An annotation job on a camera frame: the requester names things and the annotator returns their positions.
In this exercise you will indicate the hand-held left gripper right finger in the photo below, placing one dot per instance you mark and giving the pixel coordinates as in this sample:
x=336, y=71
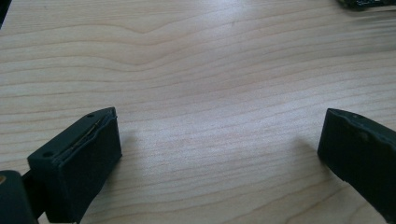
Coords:
x=358, y=149

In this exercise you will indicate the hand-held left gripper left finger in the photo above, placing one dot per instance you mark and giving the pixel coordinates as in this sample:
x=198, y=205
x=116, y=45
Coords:
x=77, y=161

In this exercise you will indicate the dark circuit board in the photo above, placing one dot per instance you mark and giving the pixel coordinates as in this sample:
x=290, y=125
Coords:
x=364, y=3

